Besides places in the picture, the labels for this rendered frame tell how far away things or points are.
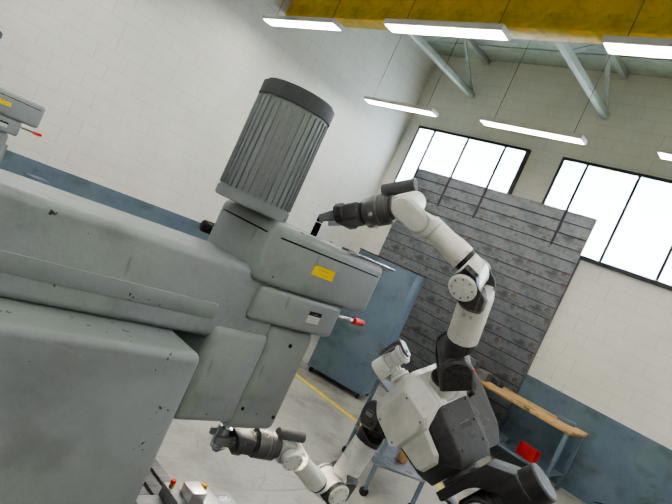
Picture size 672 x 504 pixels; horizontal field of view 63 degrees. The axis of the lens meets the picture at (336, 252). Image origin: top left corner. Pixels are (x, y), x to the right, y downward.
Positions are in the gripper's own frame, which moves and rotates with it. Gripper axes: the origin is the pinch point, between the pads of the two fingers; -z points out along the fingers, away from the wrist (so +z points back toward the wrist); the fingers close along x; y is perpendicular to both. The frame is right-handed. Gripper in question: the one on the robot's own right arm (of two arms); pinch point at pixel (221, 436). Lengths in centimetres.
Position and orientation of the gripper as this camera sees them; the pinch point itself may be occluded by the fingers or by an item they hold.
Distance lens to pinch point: 176.1
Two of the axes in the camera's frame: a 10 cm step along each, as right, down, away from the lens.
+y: -4.0, 9.1, 0.3
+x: 4.4, 2.3, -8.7
